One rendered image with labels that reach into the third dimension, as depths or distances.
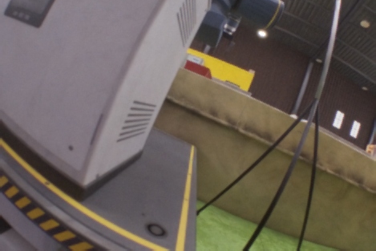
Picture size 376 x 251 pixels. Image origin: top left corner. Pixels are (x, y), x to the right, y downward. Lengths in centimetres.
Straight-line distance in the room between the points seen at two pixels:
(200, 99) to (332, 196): 129
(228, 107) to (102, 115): 119
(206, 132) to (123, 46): 117
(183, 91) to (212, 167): 58
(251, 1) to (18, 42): 101
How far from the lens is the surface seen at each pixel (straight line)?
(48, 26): 39
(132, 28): 30
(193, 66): 150
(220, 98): 141
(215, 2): 104
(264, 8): 112
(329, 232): 190
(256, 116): 142
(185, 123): 142
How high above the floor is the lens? 55
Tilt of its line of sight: level
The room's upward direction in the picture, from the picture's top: 25 degrees clockwise
